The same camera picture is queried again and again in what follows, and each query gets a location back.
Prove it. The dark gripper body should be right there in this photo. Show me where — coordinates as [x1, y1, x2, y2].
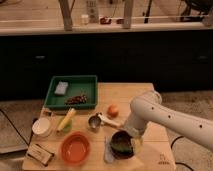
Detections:
[110, 131, 134, 158]

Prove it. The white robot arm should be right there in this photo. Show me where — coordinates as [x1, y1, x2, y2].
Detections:
[121, 90, 213, 152]

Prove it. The purple bowl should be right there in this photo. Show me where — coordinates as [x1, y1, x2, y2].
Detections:
[104, 136, 141, 163]

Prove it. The orange bowl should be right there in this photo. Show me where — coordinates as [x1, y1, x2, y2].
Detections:
[59, 131, 90, 166]

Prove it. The orange fruit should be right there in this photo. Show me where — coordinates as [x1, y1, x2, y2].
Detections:
[107, 105, 119, 118]

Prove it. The metal measuring cup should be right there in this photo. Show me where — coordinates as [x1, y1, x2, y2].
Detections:
[88, 113, 121, 131]

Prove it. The yellow corn cob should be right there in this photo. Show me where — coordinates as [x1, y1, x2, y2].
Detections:
[56, 108, 76, 132]

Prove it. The brown grape bunch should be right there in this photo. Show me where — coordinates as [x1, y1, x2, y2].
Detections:
[65, 95, 87, 105]

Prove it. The green plastic tray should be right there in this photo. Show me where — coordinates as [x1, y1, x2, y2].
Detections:
[44, 75, 98, 110]

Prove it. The white cup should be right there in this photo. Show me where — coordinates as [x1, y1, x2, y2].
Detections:
[32, 117, 51, 137]

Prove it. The grey sponge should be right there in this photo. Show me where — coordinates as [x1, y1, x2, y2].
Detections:
[55, 82, 68, 95]

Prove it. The black cabinet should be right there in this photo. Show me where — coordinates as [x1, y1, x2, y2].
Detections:
[0, 30, 213, 100]

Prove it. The black cable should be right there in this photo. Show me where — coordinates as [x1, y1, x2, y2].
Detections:
[0, 108, 38, 146]

